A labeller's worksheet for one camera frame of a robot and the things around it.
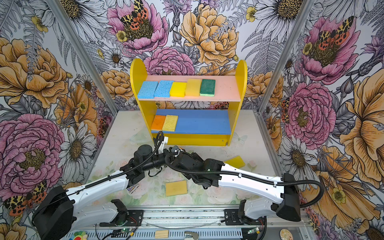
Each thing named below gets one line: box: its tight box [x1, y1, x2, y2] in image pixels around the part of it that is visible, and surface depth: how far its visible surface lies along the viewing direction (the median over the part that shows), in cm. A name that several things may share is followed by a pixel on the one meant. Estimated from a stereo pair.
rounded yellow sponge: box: [185, 78, 202, 97], surface depth 74 cm
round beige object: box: [279, 228, 294, 240], surface depth 71 cm
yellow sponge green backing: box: [165, 180, 188, 197], surface depth 85 cm
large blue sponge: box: [138, 81, 158, 99], surface depth 75 cm
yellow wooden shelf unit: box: [130, 58, 248, 147], surface depth 79 cm
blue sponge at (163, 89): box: [154, 80, 175, 98], surface depth 75 cm
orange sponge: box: [151, 115, 166, 131], surface depth 96 cm
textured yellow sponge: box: [162, 115, 179, 132], surface depth 96 cm
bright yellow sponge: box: [170, 82, 187, 98], surface depth 73 cm
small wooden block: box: [154, 229, 170, 239], surface depth 71 cm
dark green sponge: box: [199, 79, 216, 97], surface depth 75 cm
